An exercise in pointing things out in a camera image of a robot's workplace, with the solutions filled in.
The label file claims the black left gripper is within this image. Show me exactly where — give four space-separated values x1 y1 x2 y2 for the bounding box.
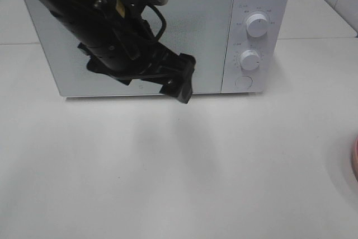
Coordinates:
77 19 196 104

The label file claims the white microwave door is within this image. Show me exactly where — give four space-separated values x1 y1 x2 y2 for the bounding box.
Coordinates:
24 0 232 97

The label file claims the round white door button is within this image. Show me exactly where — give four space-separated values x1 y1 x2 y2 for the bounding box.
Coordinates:
235 76 253 91

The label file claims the white control knob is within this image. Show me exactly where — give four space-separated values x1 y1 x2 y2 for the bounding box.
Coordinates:
239 50 261 71
244 12 270 38

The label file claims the pink plate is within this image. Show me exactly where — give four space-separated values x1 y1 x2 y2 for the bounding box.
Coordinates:
352 138 358 180

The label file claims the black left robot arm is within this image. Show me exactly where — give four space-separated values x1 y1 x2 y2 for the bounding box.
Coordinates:
39 0 196 104

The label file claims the white microwave oven body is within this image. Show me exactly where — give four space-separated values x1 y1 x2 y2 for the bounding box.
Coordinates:
219 0 288 93

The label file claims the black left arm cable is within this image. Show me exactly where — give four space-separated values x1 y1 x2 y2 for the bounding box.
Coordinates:
123 3 168 45

